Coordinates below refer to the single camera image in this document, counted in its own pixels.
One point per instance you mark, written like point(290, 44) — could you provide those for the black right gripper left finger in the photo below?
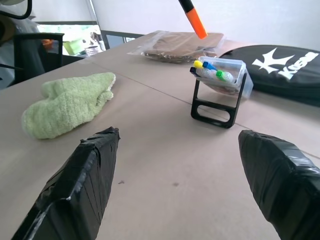
point(75, 190)

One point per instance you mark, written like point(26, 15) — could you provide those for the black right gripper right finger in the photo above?
point(285, 185)

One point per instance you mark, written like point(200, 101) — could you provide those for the orange highlighter pen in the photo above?
point(195, 19)

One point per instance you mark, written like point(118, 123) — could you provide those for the clear pen holder black stand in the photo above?
point(222, 92)

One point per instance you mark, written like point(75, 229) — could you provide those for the green capped pen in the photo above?
point(223, 76)

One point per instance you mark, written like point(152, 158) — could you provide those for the blue capped pen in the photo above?
point(209, 66)

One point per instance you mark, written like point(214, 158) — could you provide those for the dark navy capped pen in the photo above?
point(193, 71)

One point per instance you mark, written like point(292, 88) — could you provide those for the yellow capped pen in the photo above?
point(198, 64)

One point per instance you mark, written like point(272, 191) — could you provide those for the light green fluffy towel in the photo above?
point(67, 105)

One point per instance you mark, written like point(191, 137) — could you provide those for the black bag white logo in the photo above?
point(282, 72)

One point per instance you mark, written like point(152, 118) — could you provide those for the black office chair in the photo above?
point(35, 57)

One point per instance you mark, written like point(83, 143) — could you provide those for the clear plastic bag brown contents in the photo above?
point(180, 47)

